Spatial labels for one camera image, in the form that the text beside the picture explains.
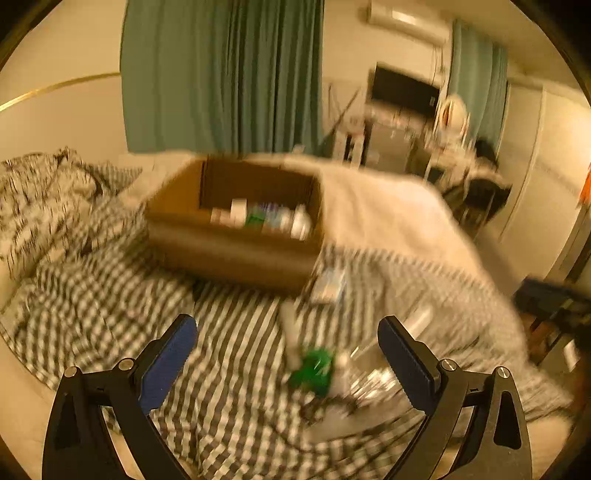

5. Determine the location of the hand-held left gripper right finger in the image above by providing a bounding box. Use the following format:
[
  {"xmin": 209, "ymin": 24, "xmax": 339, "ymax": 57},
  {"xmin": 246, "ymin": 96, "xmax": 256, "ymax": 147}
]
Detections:
[{"xmin": 378, "ymin": 315, "xmax": 534, "ymax": 480}]

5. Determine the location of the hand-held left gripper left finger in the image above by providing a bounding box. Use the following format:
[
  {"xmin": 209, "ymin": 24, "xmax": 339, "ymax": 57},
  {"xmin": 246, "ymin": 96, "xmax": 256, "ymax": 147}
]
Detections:
[{"xmin": 41, "ymin": 314, "xmax": 199, "ymax": 480}]

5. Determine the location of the cardboard box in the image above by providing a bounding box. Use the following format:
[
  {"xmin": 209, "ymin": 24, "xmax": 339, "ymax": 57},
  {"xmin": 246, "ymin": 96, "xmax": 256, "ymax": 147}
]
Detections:
[{"xmin": 144, "ymin": 157, "xmax": 327, "ymax": 294}]

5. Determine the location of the clear plastic bag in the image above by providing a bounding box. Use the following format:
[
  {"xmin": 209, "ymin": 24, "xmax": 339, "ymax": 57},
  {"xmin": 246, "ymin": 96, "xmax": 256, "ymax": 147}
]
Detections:
[{"xmin": 302, "ymin": 342, "xmax": 416, "ymax": 432}]

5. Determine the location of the checkered blanket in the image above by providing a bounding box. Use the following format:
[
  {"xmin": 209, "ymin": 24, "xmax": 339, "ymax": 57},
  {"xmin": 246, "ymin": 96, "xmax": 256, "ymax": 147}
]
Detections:
[{"xmin": 0, "ymin": 194, "xmax": 575, "ymax": 480}]

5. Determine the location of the green packet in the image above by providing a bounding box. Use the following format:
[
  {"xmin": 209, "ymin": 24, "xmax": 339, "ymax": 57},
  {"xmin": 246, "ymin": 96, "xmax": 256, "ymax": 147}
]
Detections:
[{"xmin": 288, "ymin": 348, "xmax": 336, "ymax": 398}]

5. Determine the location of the small white packet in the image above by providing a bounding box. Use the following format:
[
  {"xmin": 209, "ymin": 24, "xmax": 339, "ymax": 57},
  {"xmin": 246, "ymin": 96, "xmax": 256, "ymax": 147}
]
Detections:
[{"xmin": 308, "ymin": 265, "xmax": 348, "ymax": 305}]

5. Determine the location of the wooden chair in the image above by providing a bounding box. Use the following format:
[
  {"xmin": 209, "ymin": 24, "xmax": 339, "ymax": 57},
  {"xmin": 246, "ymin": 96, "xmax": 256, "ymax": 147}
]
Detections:
[{"xmin": 455, "ymin": 141, "xmax": 514, "ymax": 224}]

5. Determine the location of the white wardrobe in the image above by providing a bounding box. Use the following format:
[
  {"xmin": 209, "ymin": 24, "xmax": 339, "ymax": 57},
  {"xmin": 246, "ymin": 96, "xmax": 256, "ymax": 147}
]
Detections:
[{"xmin": 501, "ymin": 80, "xmax": 591, "ymax": 280}]

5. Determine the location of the white tube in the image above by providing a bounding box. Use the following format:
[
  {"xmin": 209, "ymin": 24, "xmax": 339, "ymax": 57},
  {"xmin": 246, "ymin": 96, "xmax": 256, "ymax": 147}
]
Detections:
[{"xmin": 279, "ymin": 300, "xmax": 302, "ymax": 366}]

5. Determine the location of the white fluffy blanket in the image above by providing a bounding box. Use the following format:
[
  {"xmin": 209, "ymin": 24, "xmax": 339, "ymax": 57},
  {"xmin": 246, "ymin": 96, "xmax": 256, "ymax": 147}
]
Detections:
[{"xmin": 124, "ymin": 148, "xmax": 491, "ymax": 298}]

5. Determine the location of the white bottle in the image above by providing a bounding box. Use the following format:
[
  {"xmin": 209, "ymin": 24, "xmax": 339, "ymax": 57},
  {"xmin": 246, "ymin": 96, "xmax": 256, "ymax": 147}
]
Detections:
[{"xmin": 290, "ymin": 205, "xmax": 313, "ymax": 241}]

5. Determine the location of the blue packet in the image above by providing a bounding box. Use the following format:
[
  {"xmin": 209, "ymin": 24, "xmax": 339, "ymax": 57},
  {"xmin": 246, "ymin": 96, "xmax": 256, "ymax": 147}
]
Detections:
[{"xmin": 265, "ymin": 205, "xmax": 293, "ymax": 232}]

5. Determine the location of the round white mirror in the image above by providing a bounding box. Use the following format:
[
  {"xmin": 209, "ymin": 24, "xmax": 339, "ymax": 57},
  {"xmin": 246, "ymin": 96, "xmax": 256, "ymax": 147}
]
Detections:
[{"xmin": 433, "ymin": 92, "xmax": 471, "ymax": 145}]

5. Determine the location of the cluttered desk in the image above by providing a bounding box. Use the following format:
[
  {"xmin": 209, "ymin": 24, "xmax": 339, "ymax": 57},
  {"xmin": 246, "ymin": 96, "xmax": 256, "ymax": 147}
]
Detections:
[{"xmin": 364, "ymin": 113, "xmax": 435, "ymax": 175}]

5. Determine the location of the narrow green curtain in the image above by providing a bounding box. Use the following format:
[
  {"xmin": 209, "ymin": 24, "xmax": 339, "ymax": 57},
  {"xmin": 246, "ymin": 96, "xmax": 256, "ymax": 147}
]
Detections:
[{"xmin": 447, "ymin": 18, "xmax": 511, "ymax": 149}]

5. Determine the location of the white small rack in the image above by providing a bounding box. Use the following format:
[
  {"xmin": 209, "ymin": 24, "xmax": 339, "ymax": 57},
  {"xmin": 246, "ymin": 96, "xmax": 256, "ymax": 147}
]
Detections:
[{"xmin": 333, "ymin": 124, "xmax": 366, "ymax": 163}]

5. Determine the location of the black monitor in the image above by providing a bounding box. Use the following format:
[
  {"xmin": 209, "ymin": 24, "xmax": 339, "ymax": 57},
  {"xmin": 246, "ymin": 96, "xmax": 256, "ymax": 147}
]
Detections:
[{"xmin": 371, "ymin": 64, "xmax": 442, "ymax": 117}]

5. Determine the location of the white air conditioner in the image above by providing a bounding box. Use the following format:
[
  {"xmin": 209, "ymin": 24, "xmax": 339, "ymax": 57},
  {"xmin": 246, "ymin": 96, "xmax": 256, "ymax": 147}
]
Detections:
[{"xmin": 368, "ymin": 0, "xmax": 451, "ymax": 46}]

